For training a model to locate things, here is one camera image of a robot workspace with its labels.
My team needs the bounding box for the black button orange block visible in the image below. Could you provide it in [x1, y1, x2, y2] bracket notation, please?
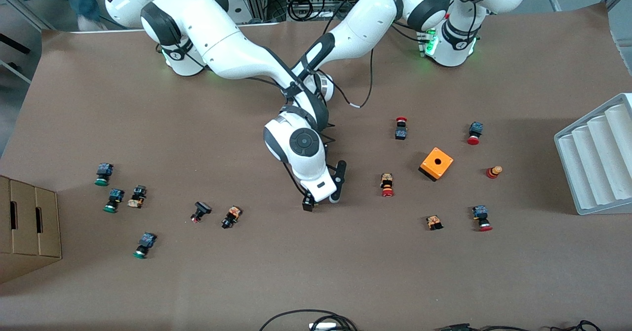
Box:
[221, 206, 243, 230]

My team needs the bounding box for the black metal bar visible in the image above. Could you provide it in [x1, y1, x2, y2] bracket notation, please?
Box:
[0, 33, 30, 55]

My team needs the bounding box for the grey shoe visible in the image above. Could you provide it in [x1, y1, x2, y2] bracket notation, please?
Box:
[77, 15, 107, 32]

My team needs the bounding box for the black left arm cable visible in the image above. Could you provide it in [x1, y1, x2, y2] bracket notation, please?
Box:
[323, 49, 375, 109]

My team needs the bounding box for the green pushbutton blue block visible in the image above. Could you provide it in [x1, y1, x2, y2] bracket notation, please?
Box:
[95, 163, 114, 187]
[103, 188, 125, 213]
[132, 232, 158, 259]

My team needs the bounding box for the white panel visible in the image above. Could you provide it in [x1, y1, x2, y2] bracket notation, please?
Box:
[225, 0, 282, 26]

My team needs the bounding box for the brown cardboard box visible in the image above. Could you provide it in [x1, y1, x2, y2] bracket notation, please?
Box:
[0, 175, 62, 285]

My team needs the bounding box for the black looped cable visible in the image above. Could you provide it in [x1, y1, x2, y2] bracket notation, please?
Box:
[259, 310, 358, 331]

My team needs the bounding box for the black square pushbutton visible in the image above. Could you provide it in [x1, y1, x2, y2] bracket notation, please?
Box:
[190, 201, 212, 223]

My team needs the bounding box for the orange button enclosure box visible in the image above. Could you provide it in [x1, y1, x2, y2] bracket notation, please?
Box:
[419, 147, 454, 182]

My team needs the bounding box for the white ribbed tray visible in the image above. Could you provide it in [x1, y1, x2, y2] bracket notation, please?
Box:
[553, 93, 632, 216]

